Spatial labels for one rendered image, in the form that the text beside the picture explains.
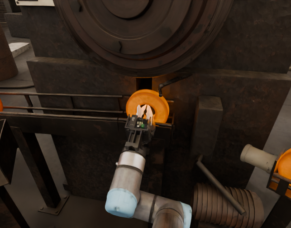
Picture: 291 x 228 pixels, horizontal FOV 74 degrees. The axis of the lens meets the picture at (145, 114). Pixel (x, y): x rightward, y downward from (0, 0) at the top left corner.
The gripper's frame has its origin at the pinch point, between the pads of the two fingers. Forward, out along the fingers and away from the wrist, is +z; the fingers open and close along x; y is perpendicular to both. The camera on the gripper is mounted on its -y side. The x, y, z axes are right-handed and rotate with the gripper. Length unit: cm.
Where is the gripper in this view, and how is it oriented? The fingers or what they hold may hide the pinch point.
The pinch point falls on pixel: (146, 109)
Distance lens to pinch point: 70.2
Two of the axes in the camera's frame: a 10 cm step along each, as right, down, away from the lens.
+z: 1.9, -7.7, 6.1
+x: -9.8, -1.1, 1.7
